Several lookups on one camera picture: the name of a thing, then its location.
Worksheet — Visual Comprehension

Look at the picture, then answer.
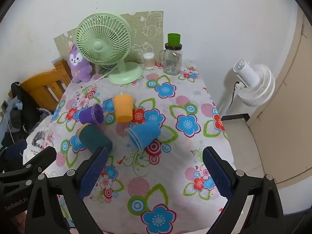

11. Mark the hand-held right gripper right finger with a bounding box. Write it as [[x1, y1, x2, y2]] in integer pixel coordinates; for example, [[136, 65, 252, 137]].
[[202, 146, 286, 234]]

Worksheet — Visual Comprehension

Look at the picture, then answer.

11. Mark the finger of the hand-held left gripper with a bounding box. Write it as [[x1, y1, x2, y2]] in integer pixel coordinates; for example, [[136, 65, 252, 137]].
[[0, 146, 57, 189]]

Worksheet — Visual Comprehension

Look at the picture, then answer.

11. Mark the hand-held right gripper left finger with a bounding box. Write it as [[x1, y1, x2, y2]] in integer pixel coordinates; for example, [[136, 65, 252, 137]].
[[24, 146, 110, 234]]

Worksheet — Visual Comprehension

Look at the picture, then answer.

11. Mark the blue cup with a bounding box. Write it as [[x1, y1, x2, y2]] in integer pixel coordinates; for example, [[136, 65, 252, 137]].
[[124, 120, 162, 150]]

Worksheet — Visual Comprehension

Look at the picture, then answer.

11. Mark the dark green cup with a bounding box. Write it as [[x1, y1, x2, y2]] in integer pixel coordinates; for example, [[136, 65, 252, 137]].
[[77, 124, 113, 155]]

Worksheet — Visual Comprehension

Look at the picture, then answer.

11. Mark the purple cup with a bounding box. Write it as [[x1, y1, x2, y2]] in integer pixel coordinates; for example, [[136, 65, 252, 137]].
[[78, 103, 106, 125]]

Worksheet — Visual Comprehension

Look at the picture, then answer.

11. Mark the orange cup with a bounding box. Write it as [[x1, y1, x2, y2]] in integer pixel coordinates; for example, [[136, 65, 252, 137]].
[[113, 93, 134, 123]]

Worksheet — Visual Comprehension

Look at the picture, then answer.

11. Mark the small green cup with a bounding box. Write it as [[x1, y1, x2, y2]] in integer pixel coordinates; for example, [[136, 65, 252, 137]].
[[167, 33, 181, 47]]

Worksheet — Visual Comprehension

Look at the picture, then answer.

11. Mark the white plastic bag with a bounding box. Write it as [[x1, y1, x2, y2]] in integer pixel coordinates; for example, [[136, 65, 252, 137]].
[[23, 116, 55, 164]]

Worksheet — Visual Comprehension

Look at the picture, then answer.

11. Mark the dark blue cloth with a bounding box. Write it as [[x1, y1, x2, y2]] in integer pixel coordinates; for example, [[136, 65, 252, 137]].
[[0, 138, 28, 172]]

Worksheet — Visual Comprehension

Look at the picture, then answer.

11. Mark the floral tablecloth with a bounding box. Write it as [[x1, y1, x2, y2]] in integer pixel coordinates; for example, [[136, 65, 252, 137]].
[[47, 62, 237, 234]]

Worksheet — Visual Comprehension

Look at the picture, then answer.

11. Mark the black jacket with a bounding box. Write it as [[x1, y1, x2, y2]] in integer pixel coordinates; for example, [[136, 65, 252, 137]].
[[10, 82, 53, 139]]

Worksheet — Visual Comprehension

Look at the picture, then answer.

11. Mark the wooden chair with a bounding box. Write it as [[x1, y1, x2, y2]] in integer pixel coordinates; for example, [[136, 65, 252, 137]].
[[8, 58, 73, 113]]

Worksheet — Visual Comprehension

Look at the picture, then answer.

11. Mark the white standing fan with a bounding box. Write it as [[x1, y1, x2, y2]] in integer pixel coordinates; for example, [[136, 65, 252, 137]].
[[219, 60, 276, 116]]

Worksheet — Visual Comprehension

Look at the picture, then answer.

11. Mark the purple plush toy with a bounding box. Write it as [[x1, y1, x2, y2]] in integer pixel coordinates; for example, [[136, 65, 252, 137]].
[[68, 43, 92, 83]]

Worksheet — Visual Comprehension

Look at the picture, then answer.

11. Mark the beige wooden door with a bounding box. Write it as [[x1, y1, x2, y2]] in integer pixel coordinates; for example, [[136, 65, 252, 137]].
[[246, 12, 312, 184]]

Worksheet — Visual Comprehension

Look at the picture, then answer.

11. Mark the glass jar with black lid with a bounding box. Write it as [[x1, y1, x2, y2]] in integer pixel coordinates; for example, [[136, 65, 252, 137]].
[[160, 43, 183, 75]]

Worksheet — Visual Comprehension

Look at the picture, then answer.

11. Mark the small white jar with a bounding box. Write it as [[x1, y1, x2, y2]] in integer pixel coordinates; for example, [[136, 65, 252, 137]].
[[143, 52, 155, 70]]

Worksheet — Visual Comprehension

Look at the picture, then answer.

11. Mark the green desk fan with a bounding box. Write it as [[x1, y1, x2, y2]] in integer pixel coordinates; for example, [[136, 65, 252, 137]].
[[75, 14, 144, 85]]

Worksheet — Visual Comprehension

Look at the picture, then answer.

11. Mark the black power cable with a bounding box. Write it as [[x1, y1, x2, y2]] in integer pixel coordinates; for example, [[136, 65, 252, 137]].
[[229, 80, 241, 111]]

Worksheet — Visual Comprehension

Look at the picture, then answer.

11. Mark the white fan cable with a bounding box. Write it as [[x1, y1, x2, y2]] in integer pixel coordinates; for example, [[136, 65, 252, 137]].
[[82, 65, 118, 89]]

